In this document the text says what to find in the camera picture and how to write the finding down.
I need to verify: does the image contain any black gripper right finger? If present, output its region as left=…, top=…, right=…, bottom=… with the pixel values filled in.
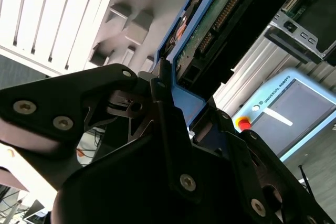
left=199, top=97, right=336, bottom=224

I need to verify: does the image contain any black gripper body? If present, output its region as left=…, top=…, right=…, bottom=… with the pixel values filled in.
left=52, top=134, right=253, bottom=224

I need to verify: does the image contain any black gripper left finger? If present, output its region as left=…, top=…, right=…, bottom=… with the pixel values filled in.
left=0, top=56, right=211, bottom=204

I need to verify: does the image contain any hard disk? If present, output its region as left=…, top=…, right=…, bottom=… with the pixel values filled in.
left=153, top=0, right=321, bottom=130

